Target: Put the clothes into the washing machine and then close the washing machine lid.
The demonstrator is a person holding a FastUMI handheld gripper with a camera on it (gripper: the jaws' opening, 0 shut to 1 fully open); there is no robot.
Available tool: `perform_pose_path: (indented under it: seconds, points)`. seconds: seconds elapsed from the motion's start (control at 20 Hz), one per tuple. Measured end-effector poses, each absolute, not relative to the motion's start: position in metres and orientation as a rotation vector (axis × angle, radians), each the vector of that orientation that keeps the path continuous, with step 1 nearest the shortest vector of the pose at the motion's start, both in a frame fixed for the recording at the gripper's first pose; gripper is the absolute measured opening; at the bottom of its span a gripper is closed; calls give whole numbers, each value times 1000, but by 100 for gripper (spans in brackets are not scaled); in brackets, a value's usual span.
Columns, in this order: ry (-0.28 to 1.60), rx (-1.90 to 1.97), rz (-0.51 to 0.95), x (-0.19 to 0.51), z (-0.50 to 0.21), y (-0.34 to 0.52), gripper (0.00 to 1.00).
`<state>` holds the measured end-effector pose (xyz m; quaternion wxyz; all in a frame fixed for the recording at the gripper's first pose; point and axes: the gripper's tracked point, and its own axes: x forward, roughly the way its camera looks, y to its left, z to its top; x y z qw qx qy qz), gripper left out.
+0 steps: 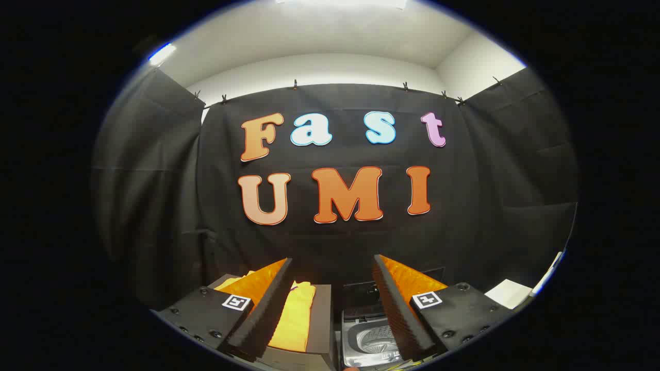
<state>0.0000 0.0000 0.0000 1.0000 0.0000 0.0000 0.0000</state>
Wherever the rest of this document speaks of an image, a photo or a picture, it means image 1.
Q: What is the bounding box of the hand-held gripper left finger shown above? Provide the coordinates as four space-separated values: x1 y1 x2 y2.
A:
157 258 293 361

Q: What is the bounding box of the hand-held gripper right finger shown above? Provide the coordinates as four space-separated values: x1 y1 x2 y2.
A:
372 254 516 361

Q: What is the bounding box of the yellow polo shirt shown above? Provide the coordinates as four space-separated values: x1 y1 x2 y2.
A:
214 271 316 353

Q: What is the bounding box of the grey washing machine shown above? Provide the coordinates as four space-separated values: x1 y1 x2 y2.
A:
338 304 413 367

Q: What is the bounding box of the dark transparent washing machine lid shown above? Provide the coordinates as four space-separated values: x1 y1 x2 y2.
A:
343 267 445 310

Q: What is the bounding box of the grey square stand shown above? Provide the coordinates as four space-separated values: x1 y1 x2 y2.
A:
206 275 336 371

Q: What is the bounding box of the white flat panel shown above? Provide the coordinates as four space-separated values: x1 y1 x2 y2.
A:
485 251 565 310

